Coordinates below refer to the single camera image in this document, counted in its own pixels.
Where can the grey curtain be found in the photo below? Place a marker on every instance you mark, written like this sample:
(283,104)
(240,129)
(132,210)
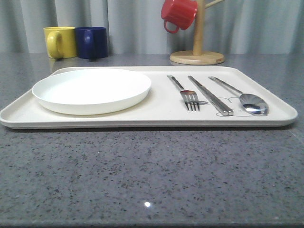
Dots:
(135,26)

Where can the white round plate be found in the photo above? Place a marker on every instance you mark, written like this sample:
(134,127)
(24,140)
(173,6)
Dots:
(92,91)

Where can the yellow mug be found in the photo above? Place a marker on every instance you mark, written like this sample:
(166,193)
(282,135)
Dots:
(60,42)

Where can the wooden mug tree stand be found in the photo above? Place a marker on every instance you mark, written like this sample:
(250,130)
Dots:
(197,56)

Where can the beige rabbit print tray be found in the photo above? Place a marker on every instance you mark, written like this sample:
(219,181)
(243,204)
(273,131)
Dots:
(163,106)

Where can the red ribbed mug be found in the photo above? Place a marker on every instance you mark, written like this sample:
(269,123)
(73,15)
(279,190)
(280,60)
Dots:
(178,14)

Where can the silver metal fork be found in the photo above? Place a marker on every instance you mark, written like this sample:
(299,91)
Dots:
(189,97)

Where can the dark blue mug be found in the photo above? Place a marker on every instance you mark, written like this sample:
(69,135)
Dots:
(91,42)

